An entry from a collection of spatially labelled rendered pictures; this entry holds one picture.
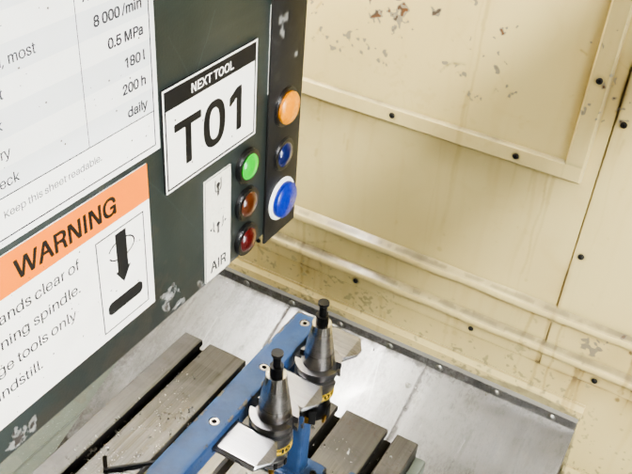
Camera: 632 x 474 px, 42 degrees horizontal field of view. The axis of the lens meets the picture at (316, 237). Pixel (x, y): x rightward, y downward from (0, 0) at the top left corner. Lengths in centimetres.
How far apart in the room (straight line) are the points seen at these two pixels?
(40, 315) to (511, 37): 96
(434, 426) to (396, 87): 65
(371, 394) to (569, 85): 72
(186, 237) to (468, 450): 113
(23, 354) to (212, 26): 21
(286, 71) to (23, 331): 26
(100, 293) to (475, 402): 122
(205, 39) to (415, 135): 95
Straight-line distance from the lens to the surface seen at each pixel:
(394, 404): 165
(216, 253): 59
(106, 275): 50
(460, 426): 164
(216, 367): 157
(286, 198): 64
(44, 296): 46
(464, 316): 156
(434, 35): 134
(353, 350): 116
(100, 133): 45
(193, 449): 102
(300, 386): 110
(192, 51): 50
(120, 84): 45
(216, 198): 57
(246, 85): 56
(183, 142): 51
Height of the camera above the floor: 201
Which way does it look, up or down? 36 degrees down
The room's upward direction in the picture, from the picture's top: 5 degrees clockwise
